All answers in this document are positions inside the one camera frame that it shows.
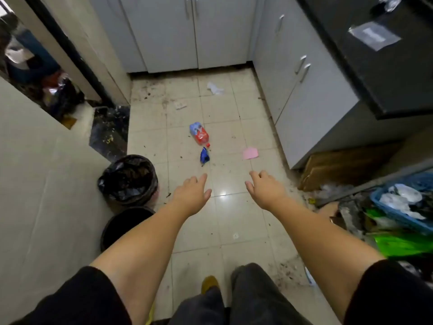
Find person's right hand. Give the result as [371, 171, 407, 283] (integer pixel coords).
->
[244, 170, 288, 212]

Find person's left hand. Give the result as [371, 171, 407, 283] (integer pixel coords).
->
[170, 173, 213, 218]

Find red blue labelled plastic bottle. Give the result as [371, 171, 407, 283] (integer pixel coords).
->
[189, 122, 211, 149]

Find pink bin with black bag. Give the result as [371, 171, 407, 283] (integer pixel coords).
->
[97, 154, 160, 207]

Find person's left forearm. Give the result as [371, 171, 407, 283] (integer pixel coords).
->
[89, 199, 190, 325]

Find person's right forearm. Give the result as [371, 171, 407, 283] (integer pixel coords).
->
[270, 196, 386, 324]

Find person's yellow left shoe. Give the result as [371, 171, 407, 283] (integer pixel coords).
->
[201, 275, 220, 295]

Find person's grey trousers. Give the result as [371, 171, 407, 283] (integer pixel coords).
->
[169, 263, 312, 325]

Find person's black left sleeve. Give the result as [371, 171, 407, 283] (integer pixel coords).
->
[10, 266, 133, 325]

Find person's black sleeve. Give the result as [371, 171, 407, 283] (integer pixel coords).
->
[343, 260, 433, 325]
[10, 266, 133, 325]

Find person's black right sleeve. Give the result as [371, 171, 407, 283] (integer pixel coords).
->
[343, 260, 433, 325]

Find brown cardboard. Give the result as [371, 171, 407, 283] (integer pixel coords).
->
[297, 142, 403, 193]

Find black marble threshold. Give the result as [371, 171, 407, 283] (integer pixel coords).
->
[88, 105, 131, 163]

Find grey metal bar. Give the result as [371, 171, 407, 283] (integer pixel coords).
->
[316, 158, 433, 207]

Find white crumpled plastic bag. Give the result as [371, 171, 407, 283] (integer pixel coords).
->
[378, 183, 427, 220]

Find blue plastic basket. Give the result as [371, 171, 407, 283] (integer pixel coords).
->
[369, 172, 433, 234]

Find green plastic bag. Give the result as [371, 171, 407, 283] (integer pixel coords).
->
[365, 208, 433, 258]

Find black plastic bag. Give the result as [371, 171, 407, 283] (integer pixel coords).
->
[42, 76, 85, 121]

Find grey sink cabinet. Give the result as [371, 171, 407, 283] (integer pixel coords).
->
[87, 0, 258, 74]

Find dark door jamb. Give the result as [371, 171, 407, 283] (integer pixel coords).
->
[22, 0, 115, 107]

